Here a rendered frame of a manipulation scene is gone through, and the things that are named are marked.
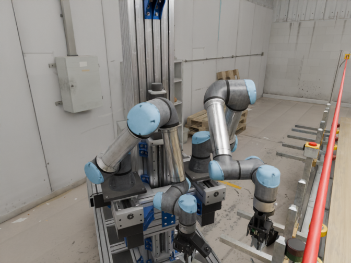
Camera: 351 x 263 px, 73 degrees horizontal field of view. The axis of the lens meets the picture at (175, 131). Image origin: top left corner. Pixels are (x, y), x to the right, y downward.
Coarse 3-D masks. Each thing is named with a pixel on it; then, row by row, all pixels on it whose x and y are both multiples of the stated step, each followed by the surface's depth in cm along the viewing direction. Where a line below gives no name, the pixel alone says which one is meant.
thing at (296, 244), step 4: (288, 240) 82; (292, 240) 82; (296, 240) 82; (292, 244) 80; (296, 244) 80; (300, 244) 80; (304, 244) 80; (296, 248) 79; (300, 248) 79; (304, 248) 79; (284, 256) 83; (296, 256) 79
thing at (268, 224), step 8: (256, 216) 83; (264, 216) 82; (248, 224) 87; (256, 224) 86; (264, 224) 84; (272, 224) 88; (248, 232) 88; (256, 232) 86; (264, 232) 83; (264, 240) 86
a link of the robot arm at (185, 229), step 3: (180, 225) 100; (192, 225) 99; (195, 225) 100; (180, 228) 100; (183, 228) 99; (186, 228) 98; (189, 228) 98; (192, 228) 99; (195, 228) 101; (183, 231) 99; (186, 231) 99; (189, 231) 99; (192, 231) 100
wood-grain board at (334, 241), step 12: (348, 120) 290; (348, 132) 251; (348, 144) 221; (336, 156) 197; (348, 156) 197; (336, 168) 178; (348, 168) 178; (336, 180) 162; (348, 180) 162; (336, 192) 149; (348, 192) 149; (336, 204) 138; (348, 204) 138; (336, 216) 128; (348, 216) 128; (336, 228) 120; (348, 228) 120; (336, 240) 113; (348, 240) 113; (324, 252) 107; (336, 252) 106; (348, 252) 106
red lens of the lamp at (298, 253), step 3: (300, 240) 82; (288, 246) 80; (288, 249) 80; (291, 249) 79; (294, 249) 79; (291, 252) 79; (294, 252) 79; (297, 252) 78; (300, 252) 78; (303, 252) 78; (294, 255) 79; (297, 255) 78; (300, 255) 78
